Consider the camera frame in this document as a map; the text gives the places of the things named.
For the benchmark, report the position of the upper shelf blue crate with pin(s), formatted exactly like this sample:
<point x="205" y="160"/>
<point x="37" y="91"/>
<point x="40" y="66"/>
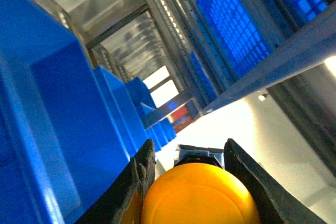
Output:
<point x="265" y="41"/>

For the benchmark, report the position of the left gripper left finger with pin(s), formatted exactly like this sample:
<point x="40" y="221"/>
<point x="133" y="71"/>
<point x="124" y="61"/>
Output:
<point x="123" y="200"/>

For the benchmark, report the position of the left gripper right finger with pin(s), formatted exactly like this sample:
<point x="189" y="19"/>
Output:
<point x="274" y="203"/>

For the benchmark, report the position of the blue bin with buttons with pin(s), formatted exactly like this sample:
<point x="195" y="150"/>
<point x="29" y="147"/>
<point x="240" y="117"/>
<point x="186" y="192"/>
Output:
<point x="64" y="140"/>

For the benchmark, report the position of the yellow mushroom push button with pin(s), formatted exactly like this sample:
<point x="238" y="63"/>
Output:
<point x="199" y="190"/>

